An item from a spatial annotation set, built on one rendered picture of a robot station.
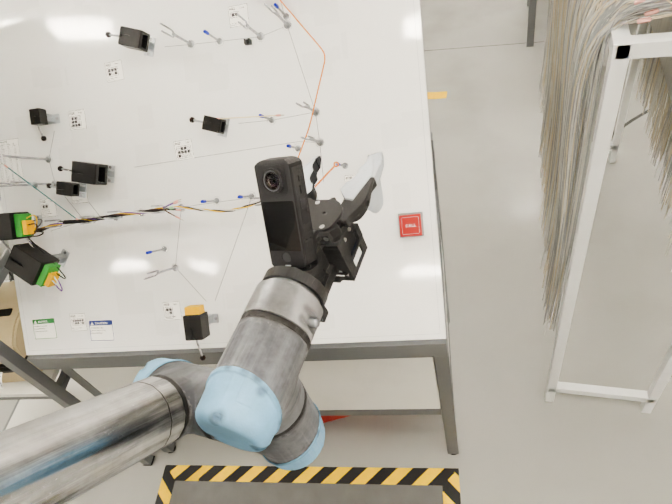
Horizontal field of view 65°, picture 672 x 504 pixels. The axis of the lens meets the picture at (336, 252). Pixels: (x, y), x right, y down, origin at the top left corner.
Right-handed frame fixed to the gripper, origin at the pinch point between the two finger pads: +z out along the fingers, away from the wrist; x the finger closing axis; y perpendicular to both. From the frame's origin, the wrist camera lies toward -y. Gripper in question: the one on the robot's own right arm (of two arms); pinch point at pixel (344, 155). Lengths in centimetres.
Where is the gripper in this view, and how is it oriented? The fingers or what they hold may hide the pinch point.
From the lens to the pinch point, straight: 66.3
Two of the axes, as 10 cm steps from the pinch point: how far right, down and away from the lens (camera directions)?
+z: 3.2, -7.6, 5.7
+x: 8.9, 0.3, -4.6
